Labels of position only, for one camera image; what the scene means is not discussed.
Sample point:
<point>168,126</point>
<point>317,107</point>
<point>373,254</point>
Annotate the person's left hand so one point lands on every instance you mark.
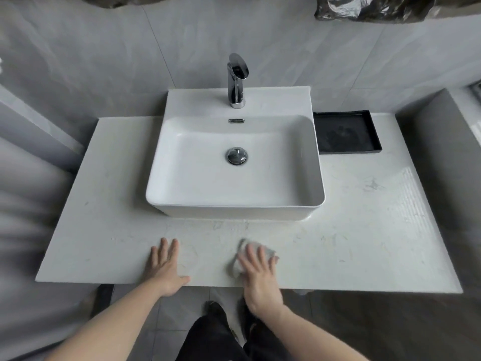
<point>165,274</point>

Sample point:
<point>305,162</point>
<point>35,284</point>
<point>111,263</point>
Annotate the person's right hand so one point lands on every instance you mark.
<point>263,287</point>

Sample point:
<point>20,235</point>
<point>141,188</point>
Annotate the person's right middle finger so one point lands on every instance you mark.
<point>253,257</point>

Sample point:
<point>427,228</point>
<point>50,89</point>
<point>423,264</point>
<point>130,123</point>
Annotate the person's right little finger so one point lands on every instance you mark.
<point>273,263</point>

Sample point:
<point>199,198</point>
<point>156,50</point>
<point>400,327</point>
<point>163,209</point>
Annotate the person's left thumb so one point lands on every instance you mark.
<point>183,280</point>

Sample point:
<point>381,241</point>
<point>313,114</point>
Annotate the grey cleaning cloth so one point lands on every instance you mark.
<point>234,267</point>

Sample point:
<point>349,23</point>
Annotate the person's left forearm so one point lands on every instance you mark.
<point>112,323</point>

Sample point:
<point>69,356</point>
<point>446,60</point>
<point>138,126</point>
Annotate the person's right forearm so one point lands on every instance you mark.
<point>312,338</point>

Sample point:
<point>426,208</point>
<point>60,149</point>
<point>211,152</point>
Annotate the person's black left shoe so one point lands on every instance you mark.
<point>216,310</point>

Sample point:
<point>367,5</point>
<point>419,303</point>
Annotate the person's black trousers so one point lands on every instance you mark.
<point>214,342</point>

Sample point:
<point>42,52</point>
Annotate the white ceramic sink basin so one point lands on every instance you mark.
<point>240,184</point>

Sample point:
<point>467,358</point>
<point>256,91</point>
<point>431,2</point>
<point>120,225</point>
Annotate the dark metal counter leg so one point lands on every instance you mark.
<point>102,300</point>

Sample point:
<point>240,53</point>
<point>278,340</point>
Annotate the chrome drain plug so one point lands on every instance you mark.
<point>236,155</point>

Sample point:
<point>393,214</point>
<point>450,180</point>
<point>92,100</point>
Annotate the black rectangular tray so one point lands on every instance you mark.
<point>345,133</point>

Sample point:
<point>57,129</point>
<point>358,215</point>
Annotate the chrome faucet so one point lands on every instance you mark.
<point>236,80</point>

